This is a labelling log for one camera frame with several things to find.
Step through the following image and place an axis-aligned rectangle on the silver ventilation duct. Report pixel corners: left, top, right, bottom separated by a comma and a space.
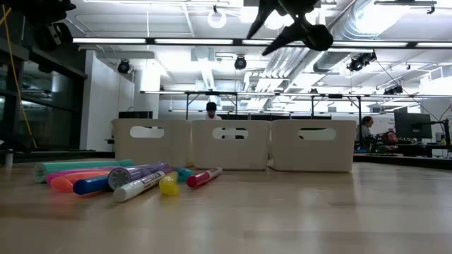
312, 0, 377, 73

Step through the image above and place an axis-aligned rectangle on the overhead light bar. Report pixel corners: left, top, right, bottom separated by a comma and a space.
72, 37, 452, 49

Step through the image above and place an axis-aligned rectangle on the pink highlighter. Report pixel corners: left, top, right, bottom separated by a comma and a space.
44, 166, 119, 185

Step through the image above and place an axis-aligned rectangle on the teal-blue marker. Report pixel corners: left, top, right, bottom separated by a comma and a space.
174, 167, 195, 183

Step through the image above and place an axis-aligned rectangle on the lavender Sharpie highlighter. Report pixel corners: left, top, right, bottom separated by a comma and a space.
107, 162, 171, 191

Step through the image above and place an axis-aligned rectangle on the yellow pole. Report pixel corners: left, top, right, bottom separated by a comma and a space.
1, 4, 38, 150

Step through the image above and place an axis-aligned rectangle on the white ring light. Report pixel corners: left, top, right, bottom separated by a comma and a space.
207, 5, 227, 30

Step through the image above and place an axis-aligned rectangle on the teal Sharpie highlighter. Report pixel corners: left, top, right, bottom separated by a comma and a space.
33, 159, 136, 184

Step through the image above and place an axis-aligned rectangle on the red Expo marker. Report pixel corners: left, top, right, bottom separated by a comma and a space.
186, 167, 224, 189

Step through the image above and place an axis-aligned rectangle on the orange highlighter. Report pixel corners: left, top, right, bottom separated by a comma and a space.
50, 170, 110, 194

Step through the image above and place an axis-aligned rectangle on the maroon white marker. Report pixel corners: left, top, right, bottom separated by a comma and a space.
112, 167, 174, 204

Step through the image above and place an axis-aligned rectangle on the black screen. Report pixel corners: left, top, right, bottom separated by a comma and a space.
118, 110, 154, 120

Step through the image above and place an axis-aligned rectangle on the white plastic bin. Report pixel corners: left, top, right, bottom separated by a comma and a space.
191, 119, 271, 171
270, 119, 357, 173
112, 119, 192, 167

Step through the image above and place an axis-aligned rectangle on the blue Expo marker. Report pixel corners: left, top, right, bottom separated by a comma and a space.
73, 174, 111, 196

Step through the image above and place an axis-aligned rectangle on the person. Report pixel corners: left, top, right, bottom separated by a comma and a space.
203, 101, 223, 121
383, 130, 402, 146
359, 115, 376, 151

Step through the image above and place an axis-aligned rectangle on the yellow highlighter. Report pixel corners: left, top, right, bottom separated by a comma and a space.
158, 171, 180, 197

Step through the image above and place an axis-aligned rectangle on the black framed glass partition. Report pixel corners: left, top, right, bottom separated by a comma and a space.
0, 35, 88, 153

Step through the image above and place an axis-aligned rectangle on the black background rig frame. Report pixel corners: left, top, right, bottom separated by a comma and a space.
140, 90, 364, 121

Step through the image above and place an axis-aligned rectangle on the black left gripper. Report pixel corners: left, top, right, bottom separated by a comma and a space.
20, 0, 77, 53

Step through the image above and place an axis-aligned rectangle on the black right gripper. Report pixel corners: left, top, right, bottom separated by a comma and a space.
246, 0, 335, 56

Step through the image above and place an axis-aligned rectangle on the black computer monitor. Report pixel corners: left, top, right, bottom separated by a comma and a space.
393, 111, 433, 140

